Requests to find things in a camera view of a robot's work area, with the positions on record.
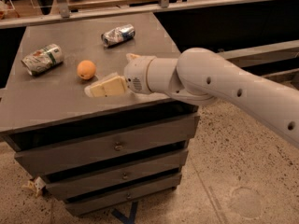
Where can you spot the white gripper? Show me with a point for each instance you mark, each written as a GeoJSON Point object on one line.
{"type": "Point", "coordinates": [136, 75]}

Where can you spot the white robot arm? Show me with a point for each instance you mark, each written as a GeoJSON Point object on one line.
{"type": "Point", "coordinates": [198, 77]}

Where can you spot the crushed blue silver can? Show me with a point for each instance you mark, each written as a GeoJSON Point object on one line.
{"type": "Point", "coordinates": [118, 35]}

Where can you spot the orange fruit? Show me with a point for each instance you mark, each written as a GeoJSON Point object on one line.
{"type": "Point", "coordinates": [86, 69]}

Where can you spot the crushed green white can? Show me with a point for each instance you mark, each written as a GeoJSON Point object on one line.
{"type": "Point", "coordinates": [43, 59]}

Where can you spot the grey drawer cabinet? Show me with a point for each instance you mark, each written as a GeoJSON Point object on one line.
{"type": "Point", "coordinates": [53, 108]}

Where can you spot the top grey drawer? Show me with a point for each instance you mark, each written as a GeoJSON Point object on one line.
{"type": "Point", "coordinates": [56, 158]}

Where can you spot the grey drawer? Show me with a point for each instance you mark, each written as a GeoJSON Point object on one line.
{"type": "Point", "coordinates": [56, 158]}
{"type": "Point", "coordinates": [123, 195]}
{"type": "Point", "coordinates": [74, 187]}

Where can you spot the bottom grey drawer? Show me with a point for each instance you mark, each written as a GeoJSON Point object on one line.
{"type": "Point", "coordinates": [123, 195]}

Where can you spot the middle grey drawer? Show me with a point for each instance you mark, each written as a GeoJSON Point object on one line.
{"type": "Point", "coordinates": [74, 187]}

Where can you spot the crumpled paper scrap on floor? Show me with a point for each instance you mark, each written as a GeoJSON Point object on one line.
{"type": "Point", "coordinates": [36, 185]}

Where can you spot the metal railing frame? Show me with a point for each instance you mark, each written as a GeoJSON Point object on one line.
{"type": "Point", "coordinates": [218, 24]}

